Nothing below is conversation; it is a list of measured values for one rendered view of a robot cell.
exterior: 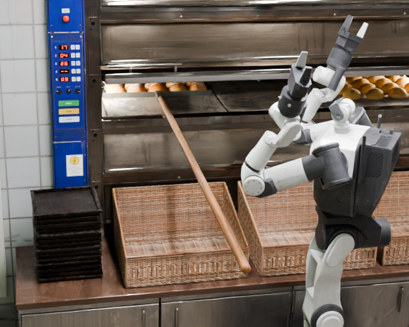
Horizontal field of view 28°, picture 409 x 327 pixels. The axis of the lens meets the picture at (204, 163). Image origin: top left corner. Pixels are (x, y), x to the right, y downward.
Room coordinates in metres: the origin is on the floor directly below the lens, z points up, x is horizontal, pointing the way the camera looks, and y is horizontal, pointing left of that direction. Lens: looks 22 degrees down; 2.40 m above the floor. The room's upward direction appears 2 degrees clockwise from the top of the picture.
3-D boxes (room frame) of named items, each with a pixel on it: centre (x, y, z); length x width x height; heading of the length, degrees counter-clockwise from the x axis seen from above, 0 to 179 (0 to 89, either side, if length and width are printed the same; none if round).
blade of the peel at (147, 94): (4.11, 0.28, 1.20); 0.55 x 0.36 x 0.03; 102
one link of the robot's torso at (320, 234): (2.88, -0.59, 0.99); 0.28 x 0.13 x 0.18; 102
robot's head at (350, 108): (2.88, -0.51, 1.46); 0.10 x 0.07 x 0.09; 158
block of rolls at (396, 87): (4.30, -0.87, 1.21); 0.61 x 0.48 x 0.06; 13
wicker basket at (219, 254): (3.35, 0.11, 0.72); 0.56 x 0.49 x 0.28; 103
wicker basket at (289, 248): (3.49, -0.48, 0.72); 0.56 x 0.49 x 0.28; 103
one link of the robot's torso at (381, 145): (2.86, -0.56, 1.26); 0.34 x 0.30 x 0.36; 158
